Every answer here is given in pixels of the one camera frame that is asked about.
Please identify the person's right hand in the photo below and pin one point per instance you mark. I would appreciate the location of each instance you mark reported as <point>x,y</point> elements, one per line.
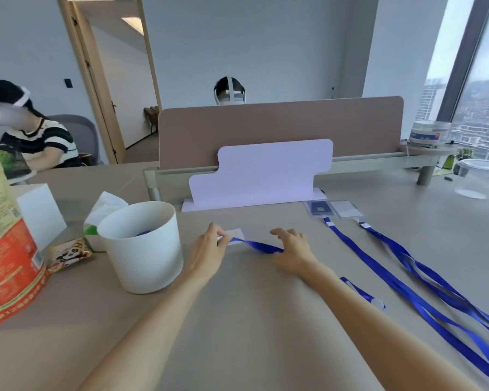
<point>295,256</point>

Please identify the person's left hand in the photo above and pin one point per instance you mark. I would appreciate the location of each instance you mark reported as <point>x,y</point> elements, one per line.
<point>203,256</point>

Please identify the person's right thumb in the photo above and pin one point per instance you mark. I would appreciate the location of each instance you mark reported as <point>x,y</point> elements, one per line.
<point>278,259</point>

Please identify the person's left thumb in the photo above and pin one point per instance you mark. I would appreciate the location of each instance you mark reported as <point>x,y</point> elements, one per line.
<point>225,243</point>

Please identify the clear badge holder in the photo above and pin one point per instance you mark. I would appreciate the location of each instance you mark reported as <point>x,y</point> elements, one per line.
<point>235,233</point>
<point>346,209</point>

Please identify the person's left forearm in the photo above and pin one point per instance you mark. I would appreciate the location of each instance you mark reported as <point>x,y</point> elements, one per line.
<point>146,342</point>

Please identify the person's right forearm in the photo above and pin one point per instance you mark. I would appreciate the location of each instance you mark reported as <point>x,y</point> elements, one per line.
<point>375,333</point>

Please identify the badge holder with dark card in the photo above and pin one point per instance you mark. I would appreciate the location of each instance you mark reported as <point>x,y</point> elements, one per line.
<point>320,208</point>

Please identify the white paper sign stand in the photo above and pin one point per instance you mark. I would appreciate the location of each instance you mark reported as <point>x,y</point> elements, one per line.
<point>260,175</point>

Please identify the round white bucket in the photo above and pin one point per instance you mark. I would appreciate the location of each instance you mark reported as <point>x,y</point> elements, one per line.
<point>142,256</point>

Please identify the clear empty badge holder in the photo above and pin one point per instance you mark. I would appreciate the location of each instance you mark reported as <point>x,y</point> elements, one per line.
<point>346,209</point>

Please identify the green white tissue pack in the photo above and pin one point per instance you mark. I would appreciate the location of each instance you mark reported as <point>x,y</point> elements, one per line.
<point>102,211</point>

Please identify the pink desk divider panel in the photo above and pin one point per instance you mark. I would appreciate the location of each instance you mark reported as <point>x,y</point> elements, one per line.
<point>277,122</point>

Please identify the brown hallway chair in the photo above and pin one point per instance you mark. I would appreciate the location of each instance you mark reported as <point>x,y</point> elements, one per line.
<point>151,118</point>

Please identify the panda print snack packet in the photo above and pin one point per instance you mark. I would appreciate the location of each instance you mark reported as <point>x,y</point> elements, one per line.
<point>67,255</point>

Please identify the grey office chair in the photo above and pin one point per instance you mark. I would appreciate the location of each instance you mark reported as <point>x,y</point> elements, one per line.
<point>83,138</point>

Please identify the wooden desk shelf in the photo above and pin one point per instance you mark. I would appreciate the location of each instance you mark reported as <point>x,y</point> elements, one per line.
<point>428,152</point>

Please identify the white box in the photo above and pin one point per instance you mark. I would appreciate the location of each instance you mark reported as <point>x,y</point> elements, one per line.
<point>40,213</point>

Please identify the round clear tub with label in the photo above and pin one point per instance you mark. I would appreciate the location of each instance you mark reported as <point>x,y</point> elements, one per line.
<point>430,134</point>

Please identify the green bottle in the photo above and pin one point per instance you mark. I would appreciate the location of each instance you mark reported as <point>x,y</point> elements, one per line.
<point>460,158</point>

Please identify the large red beige bag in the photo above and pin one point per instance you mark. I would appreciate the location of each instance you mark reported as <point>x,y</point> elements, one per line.
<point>6,256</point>

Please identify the large clear plastic container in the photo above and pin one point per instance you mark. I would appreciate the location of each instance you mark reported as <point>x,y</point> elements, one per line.
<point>483,179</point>

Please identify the green black mesh basket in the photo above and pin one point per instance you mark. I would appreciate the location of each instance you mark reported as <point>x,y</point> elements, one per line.
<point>4,160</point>

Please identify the grey desk rail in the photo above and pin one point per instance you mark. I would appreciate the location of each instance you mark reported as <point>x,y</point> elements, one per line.
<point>167,179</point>

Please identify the wooden door frame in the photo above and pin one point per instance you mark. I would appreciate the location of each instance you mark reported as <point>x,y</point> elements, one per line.
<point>102,97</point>

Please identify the black wall switch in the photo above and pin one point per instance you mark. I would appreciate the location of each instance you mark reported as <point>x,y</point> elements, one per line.
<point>68,83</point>

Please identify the dark window frame post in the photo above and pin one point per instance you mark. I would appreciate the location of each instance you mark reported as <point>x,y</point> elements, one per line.
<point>462,61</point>

